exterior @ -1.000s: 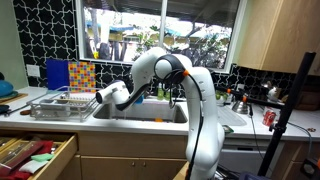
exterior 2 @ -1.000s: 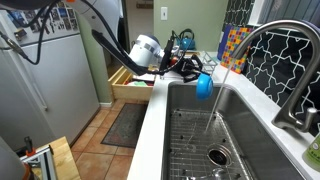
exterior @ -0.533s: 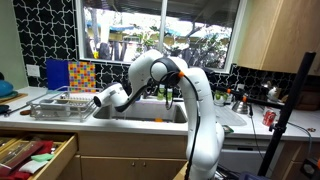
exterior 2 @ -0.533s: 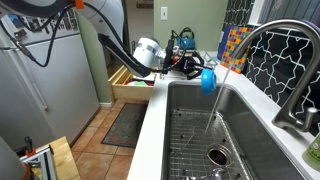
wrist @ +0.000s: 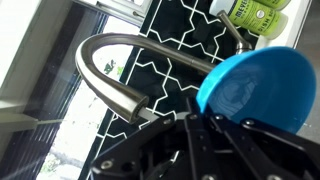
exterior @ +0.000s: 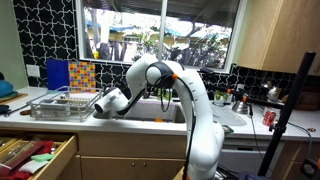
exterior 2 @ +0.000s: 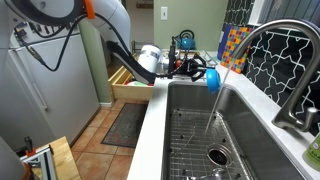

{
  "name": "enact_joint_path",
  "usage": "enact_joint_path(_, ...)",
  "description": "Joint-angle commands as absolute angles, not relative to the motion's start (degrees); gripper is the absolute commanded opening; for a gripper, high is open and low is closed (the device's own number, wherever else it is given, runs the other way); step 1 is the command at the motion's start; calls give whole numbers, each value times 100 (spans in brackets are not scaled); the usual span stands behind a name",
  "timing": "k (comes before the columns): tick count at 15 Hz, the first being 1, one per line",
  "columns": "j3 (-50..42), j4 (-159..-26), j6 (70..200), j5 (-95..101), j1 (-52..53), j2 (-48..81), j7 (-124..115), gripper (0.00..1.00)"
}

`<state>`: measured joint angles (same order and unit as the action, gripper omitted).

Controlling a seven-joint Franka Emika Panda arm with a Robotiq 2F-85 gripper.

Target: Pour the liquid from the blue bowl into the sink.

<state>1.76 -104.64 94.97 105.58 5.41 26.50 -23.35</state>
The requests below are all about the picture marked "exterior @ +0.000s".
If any dark red cutlery tray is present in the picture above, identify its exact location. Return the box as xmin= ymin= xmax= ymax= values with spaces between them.
xmin=0 ymin=140 xmax=46 ymax=177

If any wooden upper cabinet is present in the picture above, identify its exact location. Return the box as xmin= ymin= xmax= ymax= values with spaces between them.
xmin=237 ymin=0 xmax=320 ymax=76

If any light wood side cabinet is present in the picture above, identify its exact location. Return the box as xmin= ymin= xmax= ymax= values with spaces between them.
xmin=271 ymin=139 xmax=320 ymax=180

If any open wooden drawer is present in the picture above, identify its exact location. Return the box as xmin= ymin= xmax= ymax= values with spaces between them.
xmin=0 ymin=131 xmax=78 ymax=180

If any black and orange device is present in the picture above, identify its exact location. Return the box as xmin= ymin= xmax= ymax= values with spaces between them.
xmin=299 ymin=156 xmax=320 ymax=180

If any blue cutting board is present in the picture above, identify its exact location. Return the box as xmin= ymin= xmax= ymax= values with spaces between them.
xmin=45 ymin=58 xmax=70 ymax=91

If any metal wire dish rack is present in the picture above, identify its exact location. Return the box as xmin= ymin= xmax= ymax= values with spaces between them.
xmin=27 ymin=85 xmax=104 ymax=123

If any flat wooden board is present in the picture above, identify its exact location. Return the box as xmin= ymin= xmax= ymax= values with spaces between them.
xmin=0 ymin=93 xmax=29 ymax=105

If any white folded cloth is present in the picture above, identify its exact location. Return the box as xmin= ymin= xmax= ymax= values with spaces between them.
xmin=18 ymin=159 xmax=49 ymax=175

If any green and black sponge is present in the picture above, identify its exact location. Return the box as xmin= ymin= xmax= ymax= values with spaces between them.
xmin=222 ymin=124 xmax=235 ymax=135

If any white ceramic figurine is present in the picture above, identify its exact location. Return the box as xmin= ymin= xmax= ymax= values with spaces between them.
xmin=266 ymin=81 xmax=283 ymax=103

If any multicoloured checked cutting board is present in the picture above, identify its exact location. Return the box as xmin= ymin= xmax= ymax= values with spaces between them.
xmin=67 ymin=61 xmax=97 ymax=94

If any red soda can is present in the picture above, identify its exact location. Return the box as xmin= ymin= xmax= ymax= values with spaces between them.
xmin=262 ymin=107 xmax=278 ymax=127

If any white wall outlet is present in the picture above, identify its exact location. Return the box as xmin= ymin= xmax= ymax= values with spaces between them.
xmin=26 ymin=64 xmax=41 ymax=78

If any white dishwasher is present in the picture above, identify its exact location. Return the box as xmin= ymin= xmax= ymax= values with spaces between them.
xmin=218 ymin=138 xmax=278 ymax=178

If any brown wooden box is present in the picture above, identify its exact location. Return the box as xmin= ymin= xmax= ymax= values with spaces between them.
xmin=294 ymin=89 xmax=320 ymax=112

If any red cloth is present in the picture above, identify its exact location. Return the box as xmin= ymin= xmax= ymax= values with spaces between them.
xmin=9 ymin=139 xmax=55 ymax=180

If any white pot with plant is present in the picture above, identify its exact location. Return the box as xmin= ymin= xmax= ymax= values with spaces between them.
xmin=213 ymin=89 xmax=230 ymax=107

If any wooden robot stand top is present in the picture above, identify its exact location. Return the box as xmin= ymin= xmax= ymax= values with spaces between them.
xmin=173 ymin=166 xmax=188 ymax=180

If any white framed window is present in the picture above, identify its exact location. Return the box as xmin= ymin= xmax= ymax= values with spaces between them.
xmin=74 ymin=0 xmax=248 ymax=74

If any dark blue bin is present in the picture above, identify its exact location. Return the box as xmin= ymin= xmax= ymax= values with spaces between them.
xmin=239 ymin=171 xmax=269 ymax=180

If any wooden base cabinet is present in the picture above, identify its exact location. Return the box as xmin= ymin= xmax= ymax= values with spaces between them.
xmin=56 ymin=129 xmax=188 ymax=180

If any grey drying mat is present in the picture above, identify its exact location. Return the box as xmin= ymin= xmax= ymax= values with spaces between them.
xmin=211 ymin=103 xmax=248 ymax=127

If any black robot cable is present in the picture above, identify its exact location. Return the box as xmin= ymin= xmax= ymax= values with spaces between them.
xmin=156 ymin=71 xmax=198 ymax=180

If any teal ceramic pot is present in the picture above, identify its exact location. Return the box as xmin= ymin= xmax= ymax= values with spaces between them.
xmin=0 ymin=79 xmax=19 ymax=100

